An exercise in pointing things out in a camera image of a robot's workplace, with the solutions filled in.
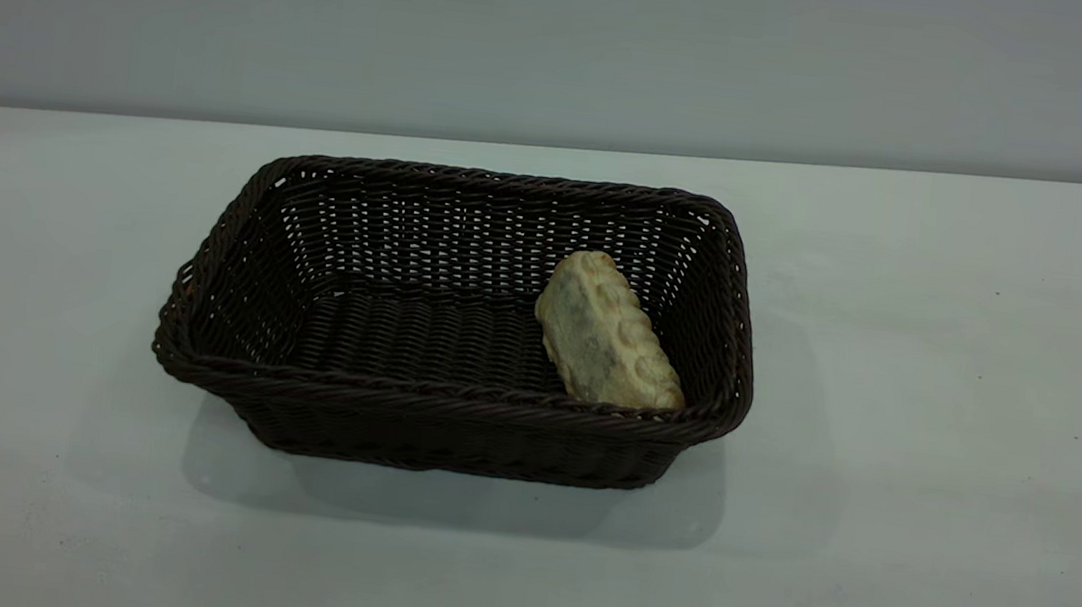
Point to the dark brown wicker basket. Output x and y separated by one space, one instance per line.
410 400

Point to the ridged golden bread roll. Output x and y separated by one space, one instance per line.
603 335

